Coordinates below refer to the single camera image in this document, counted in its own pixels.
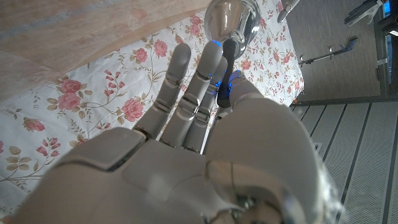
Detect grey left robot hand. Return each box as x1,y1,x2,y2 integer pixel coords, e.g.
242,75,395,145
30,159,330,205
277,0,301,23

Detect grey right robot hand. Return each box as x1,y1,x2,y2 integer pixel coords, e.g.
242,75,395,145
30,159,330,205
9,39,341,224

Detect silver bell with black handle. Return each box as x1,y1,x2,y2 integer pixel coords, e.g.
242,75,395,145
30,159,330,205
204,0,262,108

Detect metal rod with blue clamp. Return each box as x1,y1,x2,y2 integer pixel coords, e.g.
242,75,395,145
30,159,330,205
298,36,358,68

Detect dark grey glove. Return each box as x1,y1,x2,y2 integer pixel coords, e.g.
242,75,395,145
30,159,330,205
343,0,382,27

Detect dark metal rack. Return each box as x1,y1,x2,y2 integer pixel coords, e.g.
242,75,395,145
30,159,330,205
374,0,398,98

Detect floral rose backdrop cloth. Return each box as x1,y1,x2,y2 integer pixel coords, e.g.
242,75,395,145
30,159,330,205
0,0,305,218

